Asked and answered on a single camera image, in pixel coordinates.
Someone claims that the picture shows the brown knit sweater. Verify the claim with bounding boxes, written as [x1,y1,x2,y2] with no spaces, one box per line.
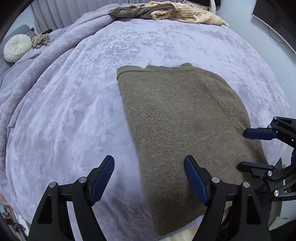
[117,63,266,236]

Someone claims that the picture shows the lavender plush bed blanket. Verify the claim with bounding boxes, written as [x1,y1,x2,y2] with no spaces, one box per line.
[0,2,291,241]

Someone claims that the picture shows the cream striped fleece robe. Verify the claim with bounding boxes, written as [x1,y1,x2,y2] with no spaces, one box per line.
[135,1,229,27]

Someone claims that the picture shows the grey quilted headboard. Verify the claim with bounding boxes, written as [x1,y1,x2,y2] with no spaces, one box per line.
[1,25,36,74]

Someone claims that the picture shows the small beige crumpled cloth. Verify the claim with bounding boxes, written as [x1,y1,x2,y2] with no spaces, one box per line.
[32,34,50,49]

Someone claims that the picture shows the round white pleated cushion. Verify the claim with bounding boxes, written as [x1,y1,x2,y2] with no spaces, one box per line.
[3,34,32,63]

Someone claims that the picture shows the grey-brown fleece garment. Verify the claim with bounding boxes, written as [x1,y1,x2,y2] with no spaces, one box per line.
[108,4,175,19]

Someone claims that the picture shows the grey pleated curtains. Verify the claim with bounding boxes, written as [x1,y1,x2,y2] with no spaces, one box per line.
[32,1,173,35]

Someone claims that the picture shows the wall mounted television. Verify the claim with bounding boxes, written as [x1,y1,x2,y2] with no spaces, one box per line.
[252,0,295,53]

